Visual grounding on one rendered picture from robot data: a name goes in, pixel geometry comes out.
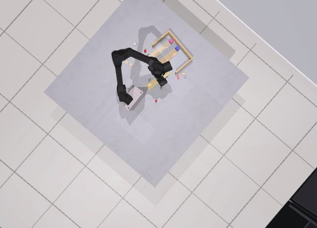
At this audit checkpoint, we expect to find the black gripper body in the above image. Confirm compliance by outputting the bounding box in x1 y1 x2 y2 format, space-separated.
148 66 167 87

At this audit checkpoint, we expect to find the peach flat strip with blue lines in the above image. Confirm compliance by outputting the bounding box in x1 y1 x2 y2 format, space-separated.
149 50 160 58

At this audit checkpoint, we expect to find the yellow strip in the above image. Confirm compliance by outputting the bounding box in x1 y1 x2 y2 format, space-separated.
146 71 170 90

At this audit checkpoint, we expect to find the wooden rectangular tray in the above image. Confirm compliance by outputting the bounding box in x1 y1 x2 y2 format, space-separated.
152 30 193 74

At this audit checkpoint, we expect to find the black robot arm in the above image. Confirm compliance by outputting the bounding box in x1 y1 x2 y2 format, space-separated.
111 48 172 105

